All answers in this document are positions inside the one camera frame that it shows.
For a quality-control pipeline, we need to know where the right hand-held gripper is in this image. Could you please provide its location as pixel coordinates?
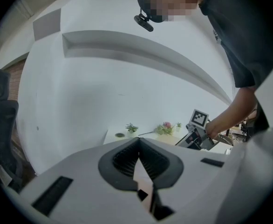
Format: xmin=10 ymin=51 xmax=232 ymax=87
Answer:
xmin=175 ymin=109 xmax=215 ymax=150

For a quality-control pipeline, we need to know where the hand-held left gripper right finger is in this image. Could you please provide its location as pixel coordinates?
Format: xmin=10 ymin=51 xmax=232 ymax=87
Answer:
xmin=138 ymin=137 xmax=242 ymax=224

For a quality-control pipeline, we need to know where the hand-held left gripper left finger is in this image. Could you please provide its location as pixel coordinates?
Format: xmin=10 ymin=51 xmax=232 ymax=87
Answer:
xmin=20 ymin=137 xmax=156 ymax=224

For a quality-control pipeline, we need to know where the person's right forearm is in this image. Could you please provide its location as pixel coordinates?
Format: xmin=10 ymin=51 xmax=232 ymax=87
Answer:
xmin=205 ymin=86 xmax=258 ymax=139

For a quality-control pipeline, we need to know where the tan board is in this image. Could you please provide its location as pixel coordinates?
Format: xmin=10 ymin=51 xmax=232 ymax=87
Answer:
xmin=156 ymin=134 xmax=186 ymax=147

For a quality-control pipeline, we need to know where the pink flower bunch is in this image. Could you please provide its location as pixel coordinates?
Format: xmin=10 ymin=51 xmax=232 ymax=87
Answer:
xmin=138 ymin=121 xmax=176 ymax=136

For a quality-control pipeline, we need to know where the white table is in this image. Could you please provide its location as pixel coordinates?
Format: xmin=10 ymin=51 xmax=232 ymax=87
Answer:
xmin=103 ymin=127 xmax=188 ymax=147

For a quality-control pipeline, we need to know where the leafy potted plant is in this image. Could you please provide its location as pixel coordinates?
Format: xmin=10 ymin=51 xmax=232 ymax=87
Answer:
xmin=125 ymin=122 xmax=139 ymax=138

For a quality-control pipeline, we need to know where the black office chair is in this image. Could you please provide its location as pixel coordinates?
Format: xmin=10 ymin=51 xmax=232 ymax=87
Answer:
xmin=0 ymin=64 xmax=23 ymax=194

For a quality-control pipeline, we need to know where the person's dark shirt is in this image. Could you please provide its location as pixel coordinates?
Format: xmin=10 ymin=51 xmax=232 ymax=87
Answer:
xmin=192 ymin=0 xmax=273 ymax=88

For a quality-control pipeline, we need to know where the grey wall ledge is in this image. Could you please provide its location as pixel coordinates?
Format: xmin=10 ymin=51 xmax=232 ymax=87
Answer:
xmin=61 ymin=30 xmax=232 ymax=105

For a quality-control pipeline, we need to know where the black head camera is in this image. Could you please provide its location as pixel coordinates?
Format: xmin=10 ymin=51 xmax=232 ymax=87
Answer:
xmin=133 ymin=7 xmax=155 ymax=32

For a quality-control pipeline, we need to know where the grey wall panel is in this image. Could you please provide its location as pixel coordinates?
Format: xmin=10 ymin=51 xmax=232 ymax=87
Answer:
xmin=33 ymin=8 xmax=62 ymax=41

